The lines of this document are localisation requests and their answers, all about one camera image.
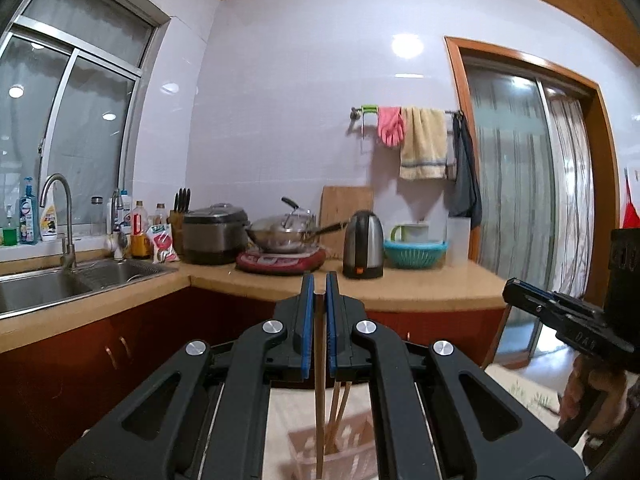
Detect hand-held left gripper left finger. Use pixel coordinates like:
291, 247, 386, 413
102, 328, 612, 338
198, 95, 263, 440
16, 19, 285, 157
55, 272, 316, 480

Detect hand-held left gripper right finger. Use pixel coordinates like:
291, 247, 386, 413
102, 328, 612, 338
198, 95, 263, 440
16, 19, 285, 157
325, 270, 586, 480

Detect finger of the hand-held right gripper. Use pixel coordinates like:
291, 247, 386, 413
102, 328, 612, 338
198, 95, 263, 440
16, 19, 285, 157
502, 277, 609, 334

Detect bunch of wooden chopsticks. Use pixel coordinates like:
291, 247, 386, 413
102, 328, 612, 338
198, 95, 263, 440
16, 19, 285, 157
324, 379, 355, 458

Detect single brown bamboo chopstick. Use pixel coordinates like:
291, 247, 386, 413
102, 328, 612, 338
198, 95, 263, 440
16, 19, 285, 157
314, 294, 327, 480

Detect pink plastic chopstick basket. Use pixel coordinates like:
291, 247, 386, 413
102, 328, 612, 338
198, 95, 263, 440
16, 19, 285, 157
286, 397, 377, 480

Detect person's right hand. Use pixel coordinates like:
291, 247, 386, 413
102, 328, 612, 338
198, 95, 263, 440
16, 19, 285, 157
559, 353, 630, 436

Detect red hanging bag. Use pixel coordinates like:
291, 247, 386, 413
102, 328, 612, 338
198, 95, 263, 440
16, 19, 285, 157
622, 180, 640, 229

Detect red induction cooker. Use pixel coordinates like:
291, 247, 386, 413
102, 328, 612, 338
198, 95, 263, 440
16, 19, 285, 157
236, 247, 327, 276

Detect steel electric kettle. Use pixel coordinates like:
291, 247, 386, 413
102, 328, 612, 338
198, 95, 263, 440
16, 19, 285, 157
342, 209, 385, 281

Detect floral printed tablecloth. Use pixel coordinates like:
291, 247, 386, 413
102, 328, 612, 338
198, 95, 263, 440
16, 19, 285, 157
197, 360, 573, 480

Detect steel wok with lid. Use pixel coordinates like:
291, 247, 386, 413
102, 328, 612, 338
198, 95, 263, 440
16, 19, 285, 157
245, 196, 348, 254

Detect beige kitchen countertop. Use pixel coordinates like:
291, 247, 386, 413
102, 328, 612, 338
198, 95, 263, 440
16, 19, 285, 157
0, 255, 508, 356

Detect striped curtain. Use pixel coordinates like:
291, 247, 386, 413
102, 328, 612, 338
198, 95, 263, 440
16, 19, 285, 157
542, 87, 596, 301

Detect teal plastic colander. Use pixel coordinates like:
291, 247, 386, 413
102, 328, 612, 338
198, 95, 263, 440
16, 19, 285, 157
383, 239, 449, 269

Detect translucent plastic container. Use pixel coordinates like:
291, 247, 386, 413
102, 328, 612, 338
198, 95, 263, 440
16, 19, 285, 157
446, 216, 472, 267

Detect wooden cutting board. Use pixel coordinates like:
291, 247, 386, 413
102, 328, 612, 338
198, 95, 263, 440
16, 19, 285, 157
319, 186, 375, 246

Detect wood framed glass sliding door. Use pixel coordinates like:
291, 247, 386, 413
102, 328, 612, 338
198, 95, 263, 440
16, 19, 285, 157
444, 36, 621, 368

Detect dark rice cooker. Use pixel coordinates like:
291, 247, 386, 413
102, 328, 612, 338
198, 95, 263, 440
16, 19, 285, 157
181, 203, 251, 265

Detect grey hanging cloth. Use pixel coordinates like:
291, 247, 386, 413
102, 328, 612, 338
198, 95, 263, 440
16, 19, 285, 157
448, 114, 483, 230

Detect red and white snack bag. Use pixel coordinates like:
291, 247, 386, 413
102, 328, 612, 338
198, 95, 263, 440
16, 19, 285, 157
146, 223, 181, 264

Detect knife block with black knives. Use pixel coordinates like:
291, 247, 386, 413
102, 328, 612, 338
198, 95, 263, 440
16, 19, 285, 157
169, 187, 192, 226

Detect oil bottle with red label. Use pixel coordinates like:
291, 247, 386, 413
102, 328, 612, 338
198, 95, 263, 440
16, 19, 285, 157
131, 201, 151, 259

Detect yellow striped towel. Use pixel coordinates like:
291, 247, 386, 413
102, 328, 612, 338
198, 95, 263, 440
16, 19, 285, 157
399, 106, 448, 181

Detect pink rubber gloves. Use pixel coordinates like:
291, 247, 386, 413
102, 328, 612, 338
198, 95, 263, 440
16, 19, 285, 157
377, 106, 406, 148

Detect white plastic bottle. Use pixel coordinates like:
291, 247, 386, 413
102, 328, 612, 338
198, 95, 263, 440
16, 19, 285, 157
119, 189, 133, 235

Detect metal towel rack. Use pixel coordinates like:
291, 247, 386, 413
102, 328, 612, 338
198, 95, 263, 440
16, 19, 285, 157
349, 105, 466, 138

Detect red-brown base cabinets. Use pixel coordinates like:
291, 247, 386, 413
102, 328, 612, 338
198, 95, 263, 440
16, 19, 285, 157
0, 285, 506, 480

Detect steel kitchen faucet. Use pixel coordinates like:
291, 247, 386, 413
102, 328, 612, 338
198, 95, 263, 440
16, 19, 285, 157
39, 173, 77, 270

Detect stainless steel sink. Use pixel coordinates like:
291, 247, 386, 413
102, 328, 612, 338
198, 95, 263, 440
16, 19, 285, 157
0, 257, 180, 318

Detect white spray bottle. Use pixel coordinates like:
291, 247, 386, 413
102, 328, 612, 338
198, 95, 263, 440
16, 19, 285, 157
39, 195, 58, 242

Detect aluminium sliding window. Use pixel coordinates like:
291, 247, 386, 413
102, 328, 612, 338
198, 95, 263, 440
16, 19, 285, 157
0, 0, 171, 251

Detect blue dish soap bottle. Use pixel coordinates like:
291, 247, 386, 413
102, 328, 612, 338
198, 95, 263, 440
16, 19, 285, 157
19, 176, 40, 246

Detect small green soap bottle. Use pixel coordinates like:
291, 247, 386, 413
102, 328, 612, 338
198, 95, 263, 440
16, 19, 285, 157
1, 205, 18, 247

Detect white pitcher with green handle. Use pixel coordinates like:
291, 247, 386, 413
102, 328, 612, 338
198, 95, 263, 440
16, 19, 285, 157
390, 221, 431, 243

